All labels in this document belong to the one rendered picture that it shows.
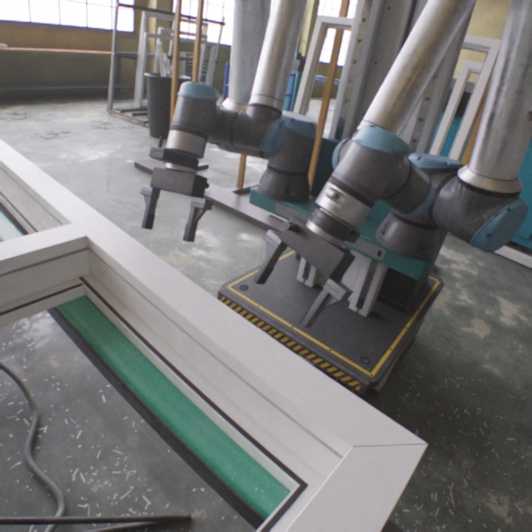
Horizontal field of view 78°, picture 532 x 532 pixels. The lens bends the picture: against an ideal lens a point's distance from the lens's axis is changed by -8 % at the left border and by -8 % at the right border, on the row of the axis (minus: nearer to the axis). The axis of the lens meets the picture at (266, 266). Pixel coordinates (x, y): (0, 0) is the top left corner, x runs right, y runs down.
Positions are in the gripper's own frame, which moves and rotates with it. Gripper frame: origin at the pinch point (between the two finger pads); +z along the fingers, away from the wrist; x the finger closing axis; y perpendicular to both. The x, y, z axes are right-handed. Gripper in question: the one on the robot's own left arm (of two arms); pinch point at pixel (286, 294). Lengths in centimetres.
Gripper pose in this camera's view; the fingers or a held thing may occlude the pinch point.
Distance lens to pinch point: 68.3
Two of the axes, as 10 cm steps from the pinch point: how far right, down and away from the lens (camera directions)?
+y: -5.9, -0.8, -8.1
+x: 6.4, 5.6, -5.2
